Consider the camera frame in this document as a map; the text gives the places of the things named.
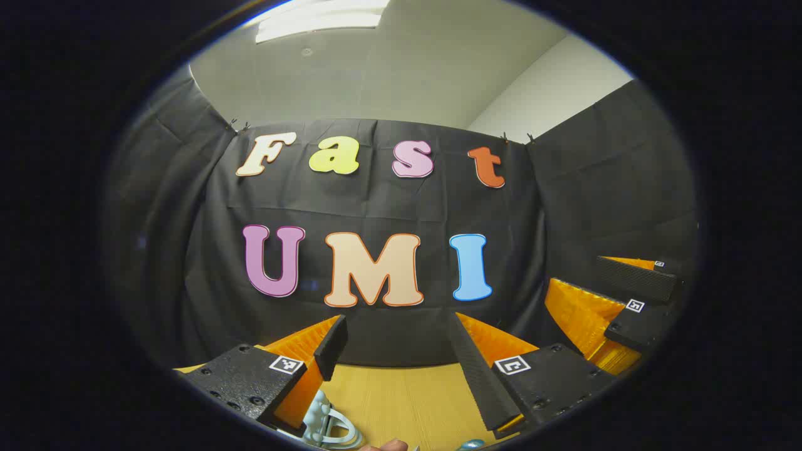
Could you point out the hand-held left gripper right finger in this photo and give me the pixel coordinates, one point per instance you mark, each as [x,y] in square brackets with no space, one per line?
[482,388]

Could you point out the ceiling light panel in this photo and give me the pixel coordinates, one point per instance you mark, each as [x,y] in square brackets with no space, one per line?
[319,19]

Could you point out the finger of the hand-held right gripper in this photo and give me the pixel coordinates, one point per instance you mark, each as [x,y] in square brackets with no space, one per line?
[633,279]
[645,322]

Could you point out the blue skin care bottle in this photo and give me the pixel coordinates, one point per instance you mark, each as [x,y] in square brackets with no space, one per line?
[471,445]

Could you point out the light blue suitcase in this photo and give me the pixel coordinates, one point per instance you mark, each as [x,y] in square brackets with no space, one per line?
[319,407]

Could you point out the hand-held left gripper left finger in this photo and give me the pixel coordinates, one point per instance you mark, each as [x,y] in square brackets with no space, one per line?
[331,351]

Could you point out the black backdrop cloth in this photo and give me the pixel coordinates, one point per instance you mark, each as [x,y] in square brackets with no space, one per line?
[376,207]

